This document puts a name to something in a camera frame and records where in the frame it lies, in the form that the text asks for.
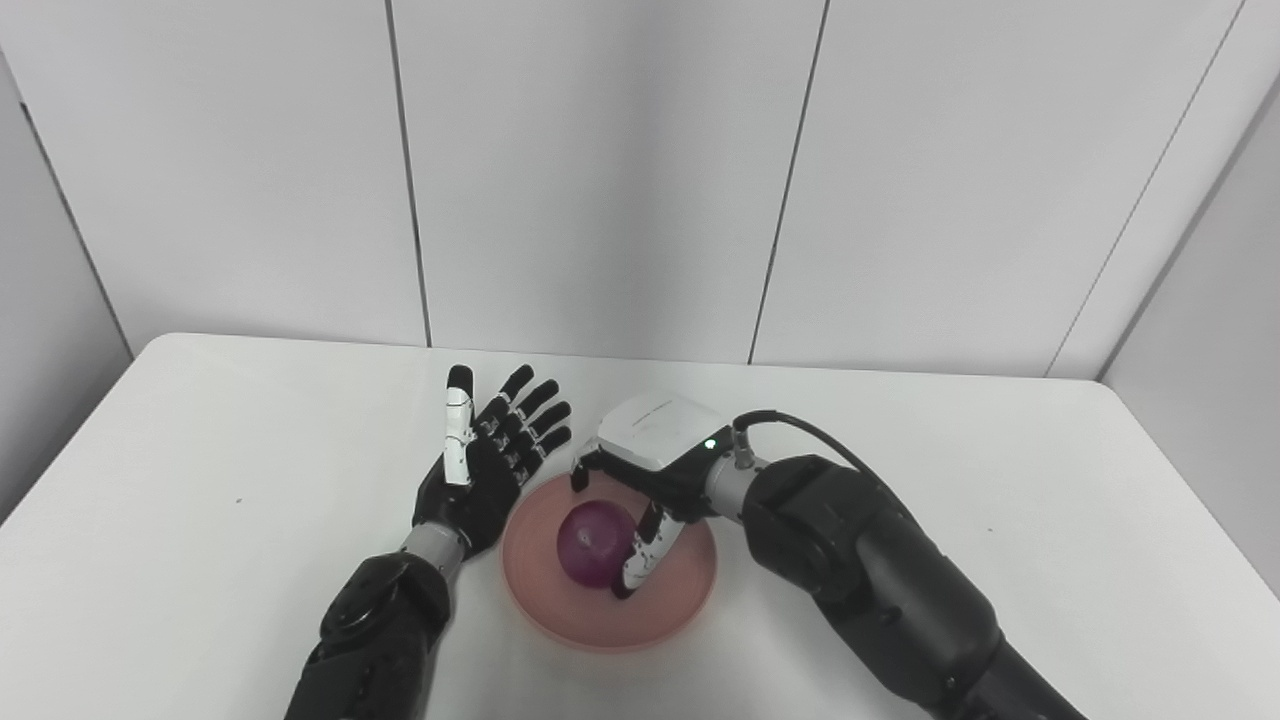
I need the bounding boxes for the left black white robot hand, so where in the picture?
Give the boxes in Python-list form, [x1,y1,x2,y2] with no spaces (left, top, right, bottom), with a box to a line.
[412,364,573,561]

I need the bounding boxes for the purple red onion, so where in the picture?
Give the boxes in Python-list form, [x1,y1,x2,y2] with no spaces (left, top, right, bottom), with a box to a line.
[556,501,638,589]

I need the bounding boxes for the pink round plate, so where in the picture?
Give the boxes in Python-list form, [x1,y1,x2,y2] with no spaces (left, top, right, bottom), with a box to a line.
[501,473,719,653]

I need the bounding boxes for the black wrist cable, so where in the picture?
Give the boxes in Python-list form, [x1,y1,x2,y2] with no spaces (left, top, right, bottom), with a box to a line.
[731,410,881,481]

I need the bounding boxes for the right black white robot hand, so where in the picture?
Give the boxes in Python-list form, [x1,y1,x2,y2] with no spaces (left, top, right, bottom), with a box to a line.
[570,392,736,601]

